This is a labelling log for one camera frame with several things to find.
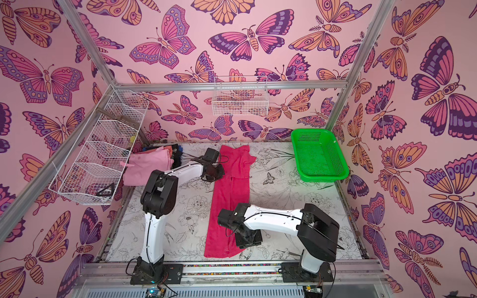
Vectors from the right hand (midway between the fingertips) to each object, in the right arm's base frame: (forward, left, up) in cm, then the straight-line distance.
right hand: (246, 249), depth 76 cm
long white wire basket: (+24, +64, +23) cm, 72 cm away
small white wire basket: (+65, +4, +30) cm, 72 cm away
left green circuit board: (-15, +34, -3) cm, 37 cm away
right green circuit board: (-13, -25, -5) cm, 29 cm away
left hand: (+40, +12, -3) cm, 41 cm away
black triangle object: (+19, +57, +16) cm, 62 cm away
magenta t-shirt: (+30, +8, -2) cm, 31 cm away
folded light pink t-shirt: (+40, +57, +4) cm, 70 cm away
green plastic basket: (+55, -44, -5) cm, 71 cm away
